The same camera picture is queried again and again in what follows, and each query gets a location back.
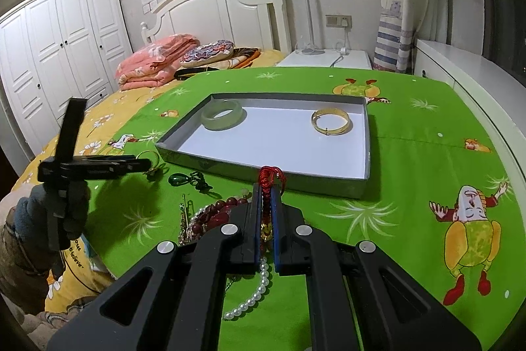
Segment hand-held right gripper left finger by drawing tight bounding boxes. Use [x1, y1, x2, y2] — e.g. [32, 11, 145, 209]
[46, 187, 264, 351]

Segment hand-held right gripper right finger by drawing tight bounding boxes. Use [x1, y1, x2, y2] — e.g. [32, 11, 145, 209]
[271, 186, 482, 351]

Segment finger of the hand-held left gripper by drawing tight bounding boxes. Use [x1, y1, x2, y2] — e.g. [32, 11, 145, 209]
[88, 161, 151, 179]
[88, 154, 141, 167]

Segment white pearl necklace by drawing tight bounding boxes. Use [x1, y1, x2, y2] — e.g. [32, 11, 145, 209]
[187, 205, 272, 321]

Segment dark red bead bracelet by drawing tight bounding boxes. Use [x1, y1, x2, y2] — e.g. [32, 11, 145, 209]
[187, 198, 251, 242]

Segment green teardrop pendant necklace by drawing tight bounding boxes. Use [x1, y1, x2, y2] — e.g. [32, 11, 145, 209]
[168, 171, 214, 195]

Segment red cord beaded bracelet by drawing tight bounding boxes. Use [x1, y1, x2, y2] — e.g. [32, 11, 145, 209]
[258, 165, 287, 242]

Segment rhinestone pin brooch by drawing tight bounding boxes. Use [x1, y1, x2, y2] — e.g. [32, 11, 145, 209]
[179, 192, 195, 245]

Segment grey shallow cardboard tray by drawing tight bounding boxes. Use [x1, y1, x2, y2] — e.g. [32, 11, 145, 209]
[155, 92, 372, 200]

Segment person's left hand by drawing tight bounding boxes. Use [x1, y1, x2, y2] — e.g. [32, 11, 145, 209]
[15, 182, 92, 241]

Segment yellow flowered bed sheet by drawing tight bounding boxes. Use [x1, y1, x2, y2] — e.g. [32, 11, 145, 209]
[14, 49, 288, 319]

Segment white wardrobe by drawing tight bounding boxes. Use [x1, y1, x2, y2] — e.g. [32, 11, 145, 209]
[0, 0, 134, 166]

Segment folded pink quilt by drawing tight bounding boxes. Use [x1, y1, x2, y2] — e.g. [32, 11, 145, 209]
[114, 33, 202, 91]

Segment pale green jade bangle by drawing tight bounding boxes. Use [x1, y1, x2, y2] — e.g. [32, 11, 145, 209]
[201, 98, 246, 132]

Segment black and yellow cloth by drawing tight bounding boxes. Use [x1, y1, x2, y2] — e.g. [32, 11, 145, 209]
[174, 66, 220, 81]

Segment gold bangle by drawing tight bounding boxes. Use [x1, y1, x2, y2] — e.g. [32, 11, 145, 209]
[310, 108, 352, 136]

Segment embroidered purple pillow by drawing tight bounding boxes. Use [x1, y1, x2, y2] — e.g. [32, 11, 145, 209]
[179, 39, 236, 66]

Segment green cartoon bed sheet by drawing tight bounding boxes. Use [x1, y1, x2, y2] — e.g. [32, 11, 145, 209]
[88, 65, 516, 351]

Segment folded orange patterned blanket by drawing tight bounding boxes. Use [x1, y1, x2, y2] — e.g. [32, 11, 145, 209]
[214, 46, 262, 71]

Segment white bed headboard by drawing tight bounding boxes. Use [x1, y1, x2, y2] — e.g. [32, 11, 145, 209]
[140, 0, 292, 56]

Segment slim white desk lamp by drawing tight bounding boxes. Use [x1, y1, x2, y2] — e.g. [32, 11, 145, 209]
[300, 0, 325, 56]

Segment white nightstand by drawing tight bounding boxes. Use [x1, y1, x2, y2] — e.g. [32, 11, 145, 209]
[276, 49, 373, 71]

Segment white low cabinet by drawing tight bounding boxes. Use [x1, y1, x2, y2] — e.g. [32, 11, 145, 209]
[413, 38, 526, 187]

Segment white charger with cable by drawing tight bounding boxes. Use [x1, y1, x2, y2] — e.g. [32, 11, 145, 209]
[331, 17, 351, 68]

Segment wall socket panel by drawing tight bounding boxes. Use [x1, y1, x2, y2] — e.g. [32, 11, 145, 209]
[325, 14, 352, 28]

